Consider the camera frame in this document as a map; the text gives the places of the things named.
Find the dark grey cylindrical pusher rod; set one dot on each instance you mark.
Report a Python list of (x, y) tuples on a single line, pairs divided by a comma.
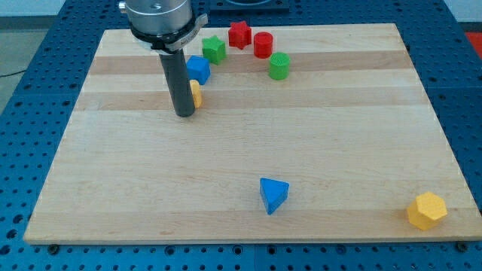
[(176, 73)]

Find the blue triangle block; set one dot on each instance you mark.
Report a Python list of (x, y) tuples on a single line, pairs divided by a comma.
[(273, 194)]

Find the yellow heart block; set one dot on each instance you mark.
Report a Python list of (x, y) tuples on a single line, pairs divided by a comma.
[(196, 93)]

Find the blue cube block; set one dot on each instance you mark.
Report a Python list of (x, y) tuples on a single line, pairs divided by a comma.
[(198, 69)]

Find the green star block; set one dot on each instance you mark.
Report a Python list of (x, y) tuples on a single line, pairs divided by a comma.
[(214, 49)]

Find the red star block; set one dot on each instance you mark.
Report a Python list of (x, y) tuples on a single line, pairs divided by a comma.
[(239, 35)]

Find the red cylinder block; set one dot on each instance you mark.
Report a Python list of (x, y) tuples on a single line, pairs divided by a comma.
[(263, 45)]

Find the green cylinder block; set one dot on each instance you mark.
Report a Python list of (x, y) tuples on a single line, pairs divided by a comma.
[(279, 66)]

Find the wooden board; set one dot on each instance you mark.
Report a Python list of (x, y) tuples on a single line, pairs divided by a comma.
[(351, 129)]

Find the yellow hexagon block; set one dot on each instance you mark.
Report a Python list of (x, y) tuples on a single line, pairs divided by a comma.
[(427, 211)]

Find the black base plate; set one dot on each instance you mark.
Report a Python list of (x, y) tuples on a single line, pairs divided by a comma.
[(249, 5)]

